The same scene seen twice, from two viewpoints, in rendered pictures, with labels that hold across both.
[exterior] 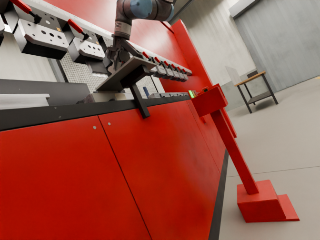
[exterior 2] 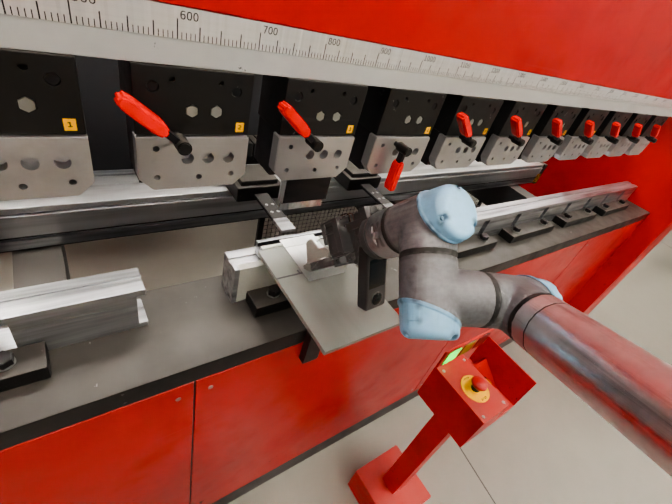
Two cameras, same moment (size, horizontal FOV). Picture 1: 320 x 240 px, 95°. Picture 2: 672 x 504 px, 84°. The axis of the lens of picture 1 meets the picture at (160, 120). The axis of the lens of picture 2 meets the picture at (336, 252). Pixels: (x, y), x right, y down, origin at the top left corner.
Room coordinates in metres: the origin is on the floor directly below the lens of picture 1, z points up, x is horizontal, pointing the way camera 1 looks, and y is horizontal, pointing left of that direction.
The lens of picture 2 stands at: (0.18, -0.09, 1.48)
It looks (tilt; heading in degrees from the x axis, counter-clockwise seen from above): 37 degrees down; 17
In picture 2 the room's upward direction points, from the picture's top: 18 degrees clockwise
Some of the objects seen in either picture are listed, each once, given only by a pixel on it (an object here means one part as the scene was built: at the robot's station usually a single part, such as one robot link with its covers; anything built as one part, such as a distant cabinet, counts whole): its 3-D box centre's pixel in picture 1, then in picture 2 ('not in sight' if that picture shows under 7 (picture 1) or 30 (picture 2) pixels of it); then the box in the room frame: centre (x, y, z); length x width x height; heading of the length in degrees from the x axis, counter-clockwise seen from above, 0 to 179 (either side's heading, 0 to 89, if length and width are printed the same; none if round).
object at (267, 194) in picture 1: (263, 199); (392, 496); (0.90, -0.36, 0.06); 0.25 x 0.20 x 0.12; 61
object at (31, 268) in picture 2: not in sight; (40, 234); (0.56, 0.74, 0.81); 0.64 x 0.08 x 0.14; 61
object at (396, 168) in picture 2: not in sight; (394, 166); (0.87, 0.06, 1.20); 0.04 x 0.02 x 0.10; 61
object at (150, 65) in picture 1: (126, 76); (328, 286); (0.70, 0.06, 1.00); 0.26 x 0.18 x 0.01; 61
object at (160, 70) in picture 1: (156, 67); (541, 129); (1.45, -0.19, 1.26); 0.15 x 0.09 x 0.17; 151
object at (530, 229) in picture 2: not in sight; (527, 230); (1.62, -0.35, 0.89); 0.30 x 0.05 x 0.03; 151
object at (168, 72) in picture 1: (165, 70); (572, 130); (1.62, -0.28, 1.26); 0.15 x 0.09 x 0.17; 151
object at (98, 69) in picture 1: (97, 69); (304, 187); (0.77, 0.19, 1.13); 0.10 x 0.02 x 0.10; 151
